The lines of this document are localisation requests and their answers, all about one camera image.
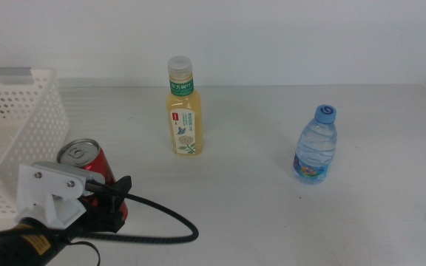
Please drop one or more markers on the red soda can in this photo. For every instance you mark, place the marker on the red soda can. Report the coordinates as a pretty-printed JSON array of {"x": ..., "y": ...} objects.
[{"x": 100, "y": 162}]

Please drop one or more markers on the white perforated plastic basket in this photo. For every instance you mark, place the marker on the white perforated plastic basket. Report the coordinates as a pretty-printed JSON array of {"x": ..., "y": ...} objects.
[{"x": 32, "y": 122}]

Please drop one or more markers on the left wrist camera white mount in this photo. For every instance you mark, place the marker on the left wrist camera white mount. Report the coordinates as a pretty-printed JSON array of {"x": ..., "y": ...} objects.
[{"x": 46, "y": 184}]

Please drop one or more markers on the yellow tea bottle green label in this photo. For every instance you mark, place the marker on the yellow tea bottle green label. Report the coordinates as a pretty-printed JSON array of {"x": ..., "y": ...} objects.
[{"x": 185, "y": 122}]

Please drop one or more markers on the clear water bottle blue cap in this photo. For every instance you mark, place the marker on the clear water bottle blue cap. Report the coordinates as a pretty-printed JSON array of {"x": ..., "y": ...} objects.
[{"x": 314, "y": 147}]

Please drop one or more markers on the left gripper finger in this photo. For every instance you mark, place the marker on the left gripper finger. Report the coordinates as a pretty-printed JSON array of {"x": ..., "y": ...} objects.
[{"x": 122, "y": 188}]

